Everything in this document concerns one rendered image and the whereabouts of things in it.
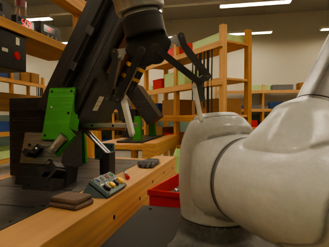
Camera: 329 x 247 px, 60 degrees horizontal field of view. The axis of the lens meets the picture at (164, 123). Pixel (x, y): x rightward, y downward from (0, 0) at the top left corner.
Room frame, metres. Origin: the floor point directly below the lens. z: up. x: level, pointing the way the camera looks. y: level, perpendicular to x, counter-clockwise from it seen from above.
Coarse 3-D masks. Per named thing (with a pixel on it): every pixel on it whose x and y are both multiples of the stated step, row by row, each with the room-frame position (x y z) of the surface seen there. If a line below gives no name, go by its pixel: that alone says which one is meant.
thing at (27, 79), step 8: (0, 80) 5.96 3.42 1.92; (8, 80) 6.18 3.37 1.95; (16, 80) 6.42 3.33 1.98; (24, 80) 6.88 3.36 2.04; (32, 80) 7.17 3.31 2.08; (40, 88) 7.29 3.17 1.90; (40, 96) 7.29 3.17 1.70; (0, 128) 6.08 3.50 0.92; (8, 128) 6.29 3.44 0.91; (0, 136) 5.94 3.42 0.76; (0, 152) 6.03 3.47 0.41; (8, 152) 6.26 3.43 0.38; (0, 160) 6.00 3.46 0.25; (8, 160) 6.16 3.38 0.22
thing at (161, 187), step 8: (176, 176) 1.16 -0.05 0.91; (160, 184) 1.00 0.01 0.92; (168, 184) 1.08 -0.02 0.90; (176, 184) 1.16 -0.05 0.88; (152, 192) 0.91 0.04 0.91; (160, 192) 0.90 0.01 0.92; (168, 192) 0.89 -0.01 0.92; (176, 192) 0.89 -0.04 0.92; (152, 200) 0.92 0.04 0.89; (160, 200) 0.91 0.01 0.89; (168, 200) 0.90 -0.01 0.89; (176, 200) 0.89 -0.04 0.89
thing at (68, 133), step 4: (68, 128) 1.07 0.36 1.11; (64, 132) 1.07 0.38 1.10; (68, 132) 1.07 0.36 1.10; (72, 132) 1.07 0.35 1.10; (68, 136) 1.06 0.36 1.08; (72, 136) 1.06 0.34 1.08; (76, 136) 1.07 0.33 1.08; (68, 140) 1.06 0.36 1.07; (72, 140) 1.07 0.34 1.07; (64, 144) 1.06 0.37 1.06; (68, 144) 1.06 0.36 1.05; (60, 148) 1.06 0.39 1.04; (64, 148) 1.06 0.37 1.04; (56, 152) 1.06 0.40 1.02; (60, 152) 1.06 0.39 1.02
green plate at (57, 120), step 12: (48, 96) 1.13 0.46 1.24; (60, 96) 1.12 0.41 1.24; (72, 96) 1.11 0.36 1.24; (48, 108) 1.12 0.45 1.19; (60, 108) 1.11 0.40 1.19; (72, 108) 1.10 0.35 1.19; (48, 120) 1.11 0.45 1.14; (60, 120) 1.09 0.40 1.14; (72, 120) 1.12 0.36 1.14; (48, 132) 1.09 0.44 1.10; (60, 132) 1.08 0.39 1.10
